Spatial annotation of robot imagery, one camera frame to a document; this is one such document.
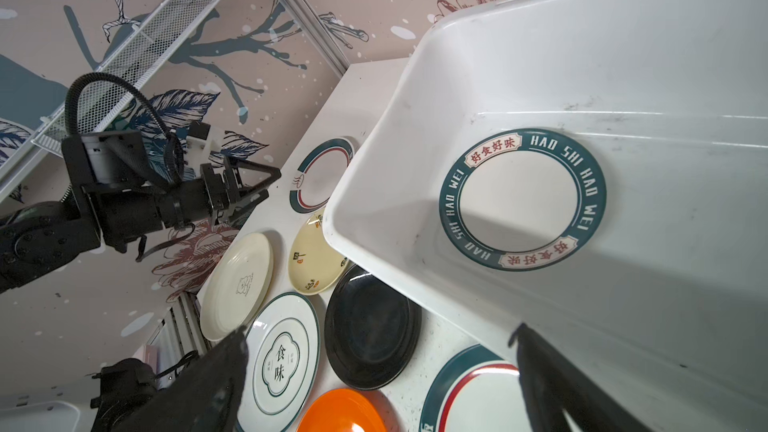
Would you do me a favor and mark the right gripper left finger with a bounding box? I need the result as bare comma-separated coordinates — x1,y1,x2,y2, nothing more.
114,326,249,431

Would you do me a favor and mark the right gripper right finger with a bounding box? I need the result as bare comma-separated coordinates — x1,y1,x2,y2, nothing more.
508,323,648,431

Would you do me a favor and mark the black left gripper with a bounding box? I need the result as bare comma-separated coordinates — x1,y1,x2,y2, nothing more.
62,131,282,252

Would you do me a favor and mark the green red rimmed white plate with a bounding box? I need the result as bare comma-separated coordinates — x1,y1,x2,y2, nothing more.
289,137,355,214

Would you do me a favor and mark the cream yellow small plate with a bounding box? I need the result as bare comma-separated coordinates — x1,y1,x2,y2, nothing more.
288,208,350,296

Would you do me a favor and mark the green ring lettered plate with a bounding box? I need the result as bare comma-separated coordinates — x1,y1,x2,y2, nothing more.
438,128,607,272

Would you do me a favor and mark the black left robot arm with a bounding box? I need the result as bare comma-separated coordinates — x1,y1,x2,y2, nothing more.
1,72,281,291

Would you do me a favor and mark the white plastic bin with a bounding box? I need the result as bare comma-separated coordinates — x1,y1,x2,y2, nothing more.
325,0,767,431

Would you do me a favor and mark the white plate with black emblem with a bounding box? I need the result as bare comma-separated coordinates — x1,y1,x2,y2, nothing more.
235,292,320,431

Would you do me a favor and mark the cream white large plate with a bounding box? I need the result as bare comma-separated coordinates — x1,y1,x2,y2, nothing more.
200,233,274,341

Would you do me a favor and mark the orange plate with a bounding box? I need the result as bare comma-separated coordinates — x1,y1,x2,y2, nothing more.
297,388,387,432

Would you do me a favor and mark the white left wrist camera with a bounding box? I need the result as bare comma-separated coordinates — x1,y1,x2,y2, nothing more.
185,121,225,170

